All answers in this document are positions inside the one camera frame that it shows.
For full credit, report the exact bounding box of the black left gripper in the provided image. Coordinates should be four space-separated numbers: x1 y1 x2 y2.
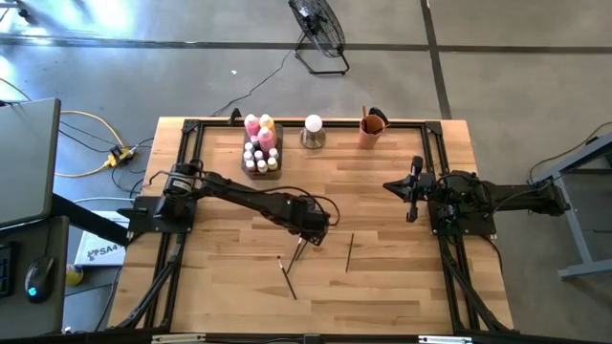
285 204 331 248

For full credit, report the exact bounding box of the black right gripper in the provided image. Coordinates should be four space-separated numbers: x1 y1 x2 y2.
382 155 448 224

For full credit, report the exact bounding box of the orange cup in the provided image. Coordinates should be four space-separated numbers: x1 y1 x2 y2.
358 113 387 150

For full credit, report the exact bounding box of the large pink paint bottle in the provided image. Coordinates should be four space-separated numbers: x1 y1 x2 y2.
243 113 262 140
256 126 277 153

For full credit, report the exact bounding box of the large yellow paint bottle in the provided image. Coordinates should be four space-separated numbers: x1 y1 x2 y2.
259 113 277 138

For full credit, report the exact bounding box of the grey plastic bin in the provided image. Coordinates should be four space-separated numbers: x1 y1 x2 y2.
240 123 286 182

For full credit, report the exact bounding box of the white bulb brass lamp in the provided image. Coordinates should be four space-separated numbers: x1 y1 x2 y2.
299 114 328 150

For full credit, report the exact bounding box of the grey side table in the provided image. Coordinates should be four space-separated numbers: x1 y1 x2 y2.
527 131 612 281

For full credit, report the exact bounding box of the black floor fan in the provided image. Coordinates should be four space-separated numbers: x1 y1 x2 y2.
287 0 351 76

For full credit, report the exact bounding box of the yellow power strip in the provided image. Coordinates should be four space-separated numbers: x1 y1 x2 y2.
107 145 138 167

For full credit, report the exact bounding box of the white printed box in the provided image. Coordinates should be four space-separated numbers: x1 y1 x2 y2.
74 209 128 268

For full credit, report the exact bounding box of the dark desk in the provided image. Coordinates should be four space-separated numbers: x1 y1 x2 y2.
0 193 71 338

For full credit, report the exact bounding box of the black computer mouse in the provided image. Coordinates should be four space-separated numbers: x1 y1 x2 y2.
24 256 56 305

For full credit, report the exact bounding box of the black keyboard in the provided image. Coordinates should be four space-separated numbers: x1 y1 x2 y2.
0 242 14 300

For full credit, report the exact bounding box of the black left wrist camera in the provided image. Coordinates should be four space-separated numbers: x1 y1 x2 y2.
304 198 332 231

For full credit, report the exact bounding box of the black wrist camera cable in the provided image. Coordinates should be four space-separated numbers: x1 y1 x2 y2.
267 184 342 228

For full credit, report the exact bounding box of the white metal bracket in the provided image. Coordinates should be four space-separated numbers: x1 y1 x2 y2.
152 333 207 344
418 334 473 344

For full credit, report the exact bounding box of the black fan cable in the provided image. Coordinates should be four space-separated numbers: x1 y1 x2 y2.
209 45 300 118

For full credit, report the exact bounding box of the yellow cable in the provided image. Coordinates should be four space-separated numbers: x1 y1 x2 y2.
55 109 126 179

